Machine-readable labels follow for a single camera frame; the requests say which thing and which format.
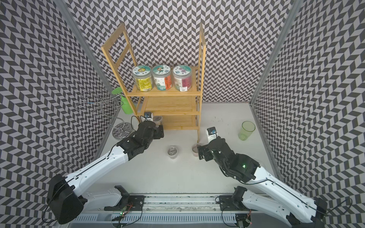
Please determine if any jar with strawberry lid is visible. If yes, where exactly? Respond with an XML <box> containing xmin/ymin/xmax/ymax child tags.
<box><xmin>152</xmin><ymin>65</ymin><xmax>173</xmax><ymax>91</ymax></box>

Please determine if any sunflower seed jar yellow label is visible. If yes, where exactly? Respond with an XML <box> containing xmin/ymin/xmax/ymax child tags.
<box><xmin>132</xmin><ymin>65</ymin><xmax>153</xmax><ymax>92</ymax></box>

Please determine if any jar with pink flower lid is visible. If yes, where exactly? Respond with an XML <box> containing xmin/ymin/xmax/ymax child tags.
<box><xmin>173</xmin><ymin>65</ymin><xmax>192</xmax><ymax>92</ymax></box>

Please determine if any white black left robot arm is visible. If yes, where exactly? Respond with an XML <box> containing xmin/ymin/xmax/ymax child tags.
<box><xmin>46</xmin><ymin>121</ymin><xmax>164</xmax><ymax>225</ymax></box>

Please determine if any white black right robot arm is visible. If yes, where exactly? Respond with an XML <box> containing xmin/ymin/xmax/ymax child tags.
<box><xmin>197</xmin><ymin>137</ymin><xmax>328</xmax><ymax>228</ymax></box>

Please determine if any bamboo three-tier shelf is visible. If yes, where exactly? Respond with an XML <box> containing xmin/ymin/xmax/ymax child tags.
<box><xmin>101</xmin><ymin>23</ymin><xmax>207</xmax><ymax>131</ymax></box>

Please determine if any small foil-lid cup pink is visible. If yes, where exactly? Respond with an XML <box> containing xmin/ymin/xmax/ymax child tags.
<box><xmin>192</xmin><ymin>144</ymin><xmax>201</xmax><ymax>157</ymax></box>

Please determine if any green spray bottle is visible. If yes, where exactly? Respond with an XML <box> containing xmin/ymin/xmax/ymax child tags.
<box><xmin>112</xmin><ymin>87</ymin><xmax>133</xmax><ymax>115</ymax></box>

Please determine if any green translucent plastic cup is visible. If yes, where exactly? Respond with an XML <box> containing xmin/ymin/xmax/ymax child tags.
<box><xmin>238</xmin><ymin>121</ymin><xmax>256</xmax><ymax>141</ymax></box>

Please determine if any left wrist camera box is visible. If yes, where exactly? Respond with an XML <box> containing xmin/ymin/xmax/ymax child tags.
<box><xmin>144</xmin><ymin>112</ymin><xmax>154</xmax><ymax>122</ymax></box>

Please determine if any chrome wire cup rack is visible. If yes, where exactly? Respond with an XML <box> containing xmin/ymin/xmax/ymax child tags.
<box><xmin>75</xmin><ymin>87</ymin><xmax>135</xmax><ymax>140</ymax></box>

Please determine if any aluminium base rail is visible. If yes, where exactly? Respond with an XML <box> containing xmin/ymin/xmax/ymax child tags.
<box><xmin>60</xmin><ymin>192</ymin><xmax>289</xmax><ymax>228</ymax></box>

